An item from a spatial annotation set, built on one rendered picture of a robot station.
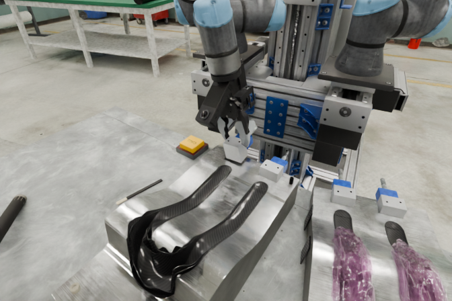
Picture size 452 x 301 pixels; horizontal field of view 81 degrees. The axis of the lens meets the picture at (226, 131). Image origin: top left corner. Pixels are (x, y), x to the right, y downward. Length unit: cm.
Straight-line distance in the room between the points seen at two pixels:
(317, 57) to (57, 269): 109
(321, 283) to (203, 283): 21
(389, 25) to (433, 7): 12
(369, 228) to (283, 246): 19
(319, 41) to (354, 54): 25
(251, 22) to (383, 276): 58
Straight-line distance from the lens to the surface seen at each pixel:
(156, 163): 90
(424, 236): 75
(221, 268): 49
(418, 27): 102
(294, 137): 112
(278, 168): 69
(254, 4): 69
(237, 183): 68
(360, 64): 97
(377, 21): 95
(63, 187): 92
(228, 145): 70
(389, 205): 74
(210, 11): 56
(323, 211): 70
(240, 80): 65
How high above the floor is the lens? 136
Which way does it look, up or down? 34 degrees down
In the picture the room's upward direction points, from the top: straight up
